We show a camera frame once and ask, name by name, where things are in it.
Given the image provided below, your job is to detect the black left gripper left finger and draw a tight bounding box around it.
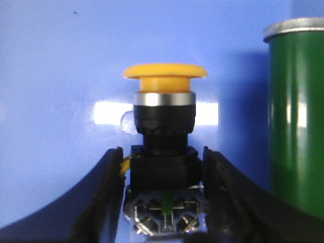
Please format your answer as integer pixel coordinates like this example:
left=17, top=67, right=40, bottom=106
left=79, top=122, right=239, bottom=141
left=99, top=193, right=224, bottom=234
left=1, top=147, right=125, bottom=242

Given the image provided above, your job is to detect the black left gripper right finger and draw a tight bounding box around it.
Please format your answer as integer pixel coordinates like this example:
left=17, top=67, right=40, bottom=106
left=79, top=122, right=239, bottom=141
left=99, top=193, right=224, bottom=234
left=203, top=147, right=323, bottom=242

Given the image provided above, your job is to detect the yellow mushroom push button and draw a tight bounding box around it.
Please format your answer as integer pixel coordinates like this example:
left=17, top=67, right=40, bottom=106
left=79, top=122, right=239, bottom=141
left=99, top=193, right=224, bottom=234
left=120, top=63, right=207, bottom=242

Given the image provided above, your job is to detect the green conveyor belt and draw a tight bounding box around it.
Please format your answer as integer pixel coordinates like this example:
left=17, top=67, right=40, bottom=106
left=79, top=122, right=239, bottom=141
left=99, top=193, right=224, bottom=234
left=264, top=17, right=323, bottom=218

